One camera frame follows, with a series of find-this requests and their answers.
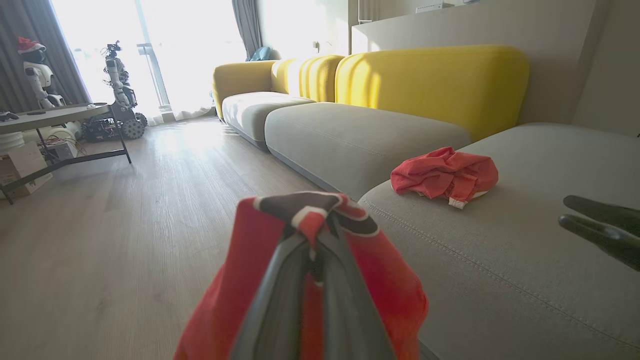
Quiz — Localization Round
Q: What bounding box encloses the cardboard box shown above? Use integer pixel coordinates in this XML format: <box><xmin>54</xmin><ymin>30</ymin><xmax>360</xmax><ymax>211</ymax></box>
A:
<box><xmin>0</xmin><ymin>142</ymin><xmax>53</xmax><ymax>199</ymax></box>

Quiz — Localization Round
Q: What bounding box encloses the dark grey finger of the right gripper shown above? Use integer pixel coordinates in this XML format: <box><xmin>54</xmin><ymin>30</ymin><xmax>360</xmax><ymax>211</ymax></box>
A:
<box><xmin>563</xmin><ymin>195</ymin><xmax>640</xmax><ymax>227</ymax></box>
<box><xmin>558</xmin><ymin>214</ymin><xmax>640</xmax><ymax>273</ymax></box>

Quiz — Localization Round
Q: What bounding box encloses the red santa hat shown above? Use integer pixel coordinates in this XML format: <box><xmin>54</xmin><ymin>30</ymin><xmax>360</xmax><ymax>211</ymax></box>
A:
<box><xmin>17</xmin><ymin>36</ymin><xmax>47</xmax><ymax>55</ymax></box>

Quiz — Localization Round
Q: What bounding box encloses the grey and yellow sofa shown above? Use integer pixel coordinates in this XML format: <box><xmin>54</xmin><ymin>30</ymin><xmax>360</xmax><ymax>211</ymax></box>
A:
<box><xmin>212</xmin><ymin>45</ymin><xmax>640</xmax><ymax>360</ymax></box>

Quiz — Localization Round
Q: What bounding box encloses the white box on ledge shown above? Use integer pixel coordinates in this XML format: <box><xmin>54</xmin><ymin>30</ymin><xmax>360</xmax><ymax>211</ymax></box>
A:
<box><xmin>415</xmin><ymin>1</ymin><xmax>457</xmax><ymax>14</ymax></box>

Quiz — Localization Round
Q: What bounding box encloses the dark metal frame table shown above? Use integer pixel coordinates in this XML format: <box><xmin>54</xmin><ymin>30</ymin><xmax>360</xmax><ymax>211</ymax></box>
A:
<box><xmin>0</xmin><ymin>103</ymin><xmax>133</xmax><ymax>205</ymax></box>

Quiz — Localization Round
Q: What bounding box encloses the red jersey with black numbers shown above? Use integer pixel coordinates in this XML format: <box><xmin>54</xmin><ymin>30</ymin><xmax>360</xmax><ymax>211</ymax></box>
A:
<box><xmin>173</xmin><ymin>191</ymin><xmax>429</xmax><ymax>360</ymax></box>

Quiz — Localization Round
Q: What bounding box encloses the grey curtain beside table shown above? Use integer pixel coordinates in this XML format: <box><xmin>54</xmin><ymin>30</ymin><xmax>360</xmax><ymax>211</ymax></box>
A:
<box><xmin>0</xmin><ymin>0</ymin><xmax>92</xmax><ymax>113</ymax></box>

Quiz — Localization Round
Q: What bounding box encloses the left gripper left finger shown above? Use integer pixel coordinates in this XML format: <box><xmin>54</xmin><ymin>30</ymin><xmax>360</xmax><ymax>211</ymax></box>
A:
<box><xmin>230</xmin><ymin>232</ymin><xmax>313</xmax><ymax>360</ymax></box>

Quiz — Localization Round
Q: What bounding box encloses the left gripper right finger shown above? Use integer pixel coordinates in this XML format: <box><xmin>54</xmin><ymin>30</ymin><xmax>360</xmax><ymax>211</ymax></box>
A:
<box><xmin>315</xmin><ymin>225</ymin><xmax>396</xmax><ymax>360</ymax></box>

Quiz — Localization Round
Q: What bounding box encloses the orange-red garment with white trim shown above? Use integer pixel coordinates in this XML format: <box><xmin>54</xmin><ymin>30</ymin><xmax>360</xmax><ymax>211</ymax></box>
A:
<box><xmin>390</xmin><ymin>146</ymin><xmax>499</xmax><ymax>210</ymax></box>

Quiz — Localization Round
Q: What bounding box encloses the white humanoid robot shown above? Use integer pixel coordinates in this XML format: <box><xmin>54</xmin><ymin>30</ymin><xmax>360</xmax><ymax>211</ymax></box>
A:
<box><xmin>20</xmin><ymin>47</ymin><xmax>67</xmax><ymax>110</ymax></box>

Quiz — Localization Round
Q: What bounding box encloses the white bucket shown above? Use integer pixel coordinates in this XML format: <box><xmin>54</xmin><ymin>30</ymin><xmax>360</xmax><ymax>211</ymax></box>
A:
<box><xmin>0</xmin><ymin>131</ymin><xmax>26</xmax><ymax>155</ymax></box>

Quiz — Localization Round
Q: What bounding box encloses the wheeled robot with black cables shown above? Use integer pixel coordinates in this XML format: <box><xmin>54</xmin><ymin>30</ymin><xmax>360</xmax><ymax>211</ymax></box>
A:
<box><xmin>82</xmin><ymin>41</ymin><xmax>148</xmax><ymax>142</ymax></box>

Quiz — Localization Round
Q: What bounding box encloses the grey fabric curtain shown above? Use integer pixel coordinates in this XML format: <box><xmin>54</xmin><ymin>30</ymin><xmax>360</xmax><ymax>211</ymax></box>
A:
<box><xmin>231</xmin><ymin>0</ymin><xmax>263</xmax><ymax>60</ymax></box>

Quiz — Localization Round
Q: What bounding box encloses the small white device box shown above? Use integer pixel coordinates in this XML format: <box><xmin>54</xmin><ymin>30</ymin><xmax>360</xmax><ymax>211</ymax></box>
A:
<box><xmin>46</xmin><ymin>140</ymin><xmax>79</xmax><ymax>162</ymax></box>

